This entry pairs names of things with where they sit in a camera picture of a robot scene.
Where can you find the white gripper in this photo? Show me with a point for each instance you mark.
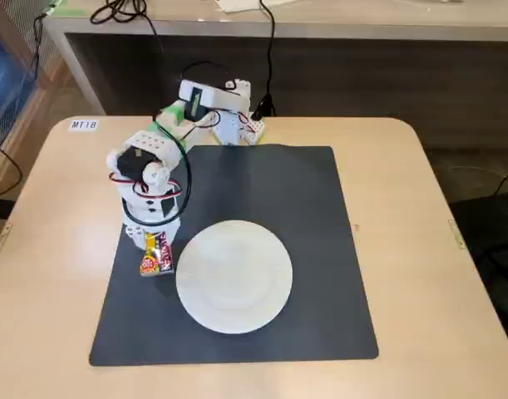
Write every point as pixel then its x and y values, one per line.
pixel 134 233

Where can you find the colourful candy packet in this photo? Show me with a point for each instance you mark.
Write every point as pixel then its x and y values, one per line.
pixel 158 257

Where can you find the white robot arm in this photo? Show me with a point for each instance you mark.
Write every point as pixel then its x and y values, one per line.
pixel 154 143

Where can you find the white round plate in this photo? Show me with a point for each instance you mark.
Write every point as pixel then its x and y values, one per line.
pixel 233 278

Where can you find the white MT18 label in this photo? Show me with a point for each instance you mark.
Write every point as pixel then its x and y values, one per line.
pixel 83 125

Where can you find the beige table latch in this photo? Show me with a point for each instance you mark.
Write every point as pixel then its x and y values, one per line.
pixel 456 234
pixel 2 239

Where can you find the black furniture foot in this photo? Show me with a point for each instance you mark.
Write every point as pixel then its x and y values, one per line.
pixel 0 208

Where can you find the dark grey mat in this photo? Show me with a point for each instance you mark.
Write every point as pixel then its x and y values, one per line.
pixel 320 249

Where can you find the blue storage bin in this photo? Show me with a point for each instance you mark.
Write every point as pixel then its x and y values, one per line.
pixel 8 70

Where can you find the green tape strip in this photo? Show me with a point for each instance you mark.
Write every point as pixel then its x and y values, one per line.
pixel 66 9

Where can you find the white paper sheet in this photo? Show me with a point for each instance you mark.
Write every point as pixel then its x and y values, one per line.
pixel 237 4

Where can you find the grey counter desk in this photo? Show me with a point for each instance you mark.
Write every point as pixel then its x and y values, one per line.
pixel 361 29

